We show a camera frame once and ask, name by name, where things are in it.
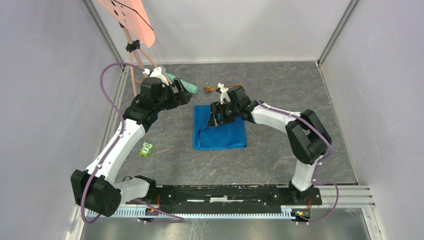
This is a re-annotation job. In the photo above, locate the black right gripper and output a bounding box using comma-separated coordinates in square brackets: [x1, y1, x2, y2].
[207, 100, 240, 127]

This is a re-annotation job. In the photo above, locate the blue cloth napkin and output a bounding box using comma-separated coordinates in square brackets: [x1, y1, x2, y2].
[192, 105, 247, 151]

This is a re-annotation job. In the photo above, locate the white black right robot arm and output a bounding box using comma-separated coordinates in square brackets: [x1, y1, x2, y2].
[207, 83, 332, 204]

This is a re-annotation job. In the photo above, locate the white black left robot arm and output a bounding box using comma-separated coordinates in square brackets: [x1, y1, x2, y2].
[70, 77, 192, 217]

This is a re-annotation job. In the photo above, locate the mint green flashlight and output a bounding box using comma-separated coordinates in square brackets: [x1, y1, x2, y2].
[166, 73, 199, 95]

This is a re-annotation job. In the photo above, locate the gold spoon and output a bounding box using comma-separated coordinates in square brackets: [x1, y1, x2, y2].
[203, 86, 231, 93]

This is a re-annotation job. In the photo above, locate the gold fork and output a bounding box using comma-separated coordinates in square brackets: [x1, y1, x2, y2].
[225, 83, 243, 89]

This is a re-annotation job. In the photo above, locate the green owl toy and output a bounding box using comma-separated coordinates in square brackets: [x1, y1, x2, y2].
[139, 141, 155, 157]

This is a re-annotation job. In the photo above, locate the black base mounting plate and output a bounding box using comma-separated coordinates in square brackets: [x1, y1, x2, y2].
[142, 184, 323, 214]

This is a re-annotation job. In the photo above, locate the pink music stand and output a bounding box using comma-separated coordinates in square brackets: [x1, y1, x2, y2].
[95, 0, 167, 98]

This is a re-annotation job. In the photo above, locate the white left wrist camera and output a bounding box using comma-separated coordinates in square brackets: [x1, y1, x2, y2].
[143, 66, 174, 87]

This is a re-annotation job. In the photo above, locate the white cable duct strip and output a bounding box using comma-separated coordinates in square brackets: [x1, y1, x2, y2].
[85, 206, 299, 220]

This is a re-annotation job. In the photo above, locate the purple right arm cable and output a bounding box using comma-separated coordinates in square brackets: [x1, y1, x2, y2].
[221, 72, 340, 225]

